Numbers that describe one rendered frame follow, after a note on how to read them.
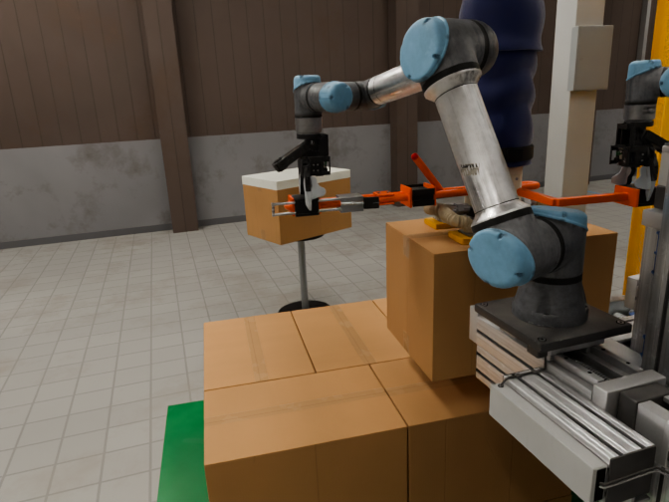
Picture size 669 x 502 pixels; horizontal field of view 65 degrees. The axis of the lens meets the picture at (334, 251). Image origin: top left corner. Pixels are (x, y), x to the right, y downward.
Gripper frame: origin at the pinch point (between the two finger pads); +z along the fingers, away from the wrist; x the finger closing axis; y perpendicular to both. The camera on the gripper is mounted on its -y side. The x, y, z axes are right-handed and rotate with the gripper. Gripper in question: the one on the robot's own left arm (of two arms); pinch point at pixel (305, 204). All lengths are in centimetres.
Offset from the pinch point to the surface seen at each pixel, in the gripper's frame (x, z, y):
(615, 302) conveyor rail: 29, 60, 140
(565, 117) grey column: 96, -15, 155
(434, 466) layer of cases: -21, 82, 34
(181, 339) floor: 183, 124, -55
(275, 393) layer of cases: 9, 66, -11
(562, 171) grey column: 94, 13, 156
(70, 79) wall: 507, -49, -166
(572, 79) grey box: 91, -33, 153
